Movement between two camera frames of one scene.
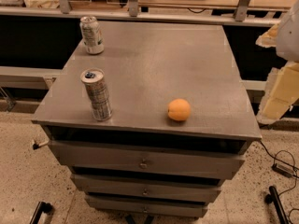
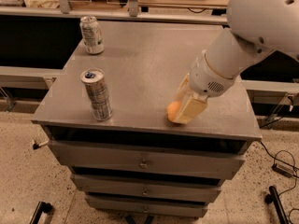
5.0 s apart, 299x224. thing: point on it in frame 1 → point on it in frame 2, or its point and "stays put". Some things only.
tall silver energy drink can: [97, 91] stays put
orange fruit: [178, 109] stays put
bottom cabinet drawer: [147, 207] stays put
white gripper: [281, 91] → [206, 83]
